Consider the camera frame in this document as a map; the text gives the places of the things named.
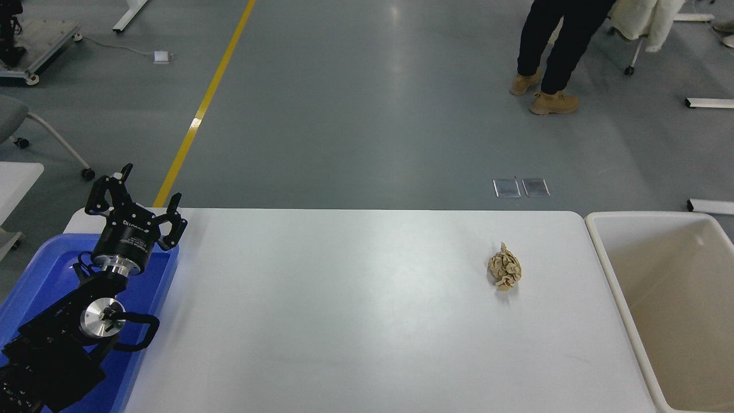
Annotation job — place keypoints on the large pale bin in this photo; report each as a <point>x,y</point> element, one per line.
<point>676,298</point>

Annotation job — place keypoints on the tan paper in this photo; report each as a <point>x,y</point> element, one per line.
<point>504,268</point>

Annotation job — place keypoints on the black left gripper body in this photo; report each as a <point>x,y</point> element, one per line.
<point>126,238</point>

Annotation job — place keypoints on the person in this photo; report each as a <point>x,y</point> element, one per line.
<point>565,34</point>

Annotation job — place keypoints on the grey wheeled platform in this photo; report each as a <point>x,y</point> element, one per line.
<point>46,34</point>

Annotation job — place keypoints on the blue plastic tray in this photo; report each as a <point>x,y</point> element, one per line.
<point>49,269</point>

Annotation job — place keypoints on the white floor bar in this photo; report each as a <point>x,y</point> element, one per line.
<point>711,206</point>
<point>694,17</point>
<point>708,102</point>

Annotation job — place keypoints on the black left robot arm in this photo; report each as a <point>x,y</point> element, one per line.
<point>51,355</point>

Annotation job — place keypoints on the silver floor plate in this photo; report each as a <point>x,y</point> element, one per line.
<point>536,188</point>
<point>507,188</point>

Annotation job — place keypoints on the pale shoe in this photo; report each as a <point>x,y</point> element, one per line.
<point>725,26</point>
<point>729,40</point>

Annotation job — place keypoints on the grey office chair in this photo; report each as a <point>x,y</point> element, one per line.
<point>10,117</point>

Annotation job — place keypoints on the black machine base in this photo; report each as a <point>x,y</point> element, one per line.
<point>8,34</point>

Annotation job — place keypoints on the white table leg foot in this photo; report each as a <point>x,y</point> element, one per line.
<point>129,16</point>

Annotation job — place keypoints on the white wheeled chair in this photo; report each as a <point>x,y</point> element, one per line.
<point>636,54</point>

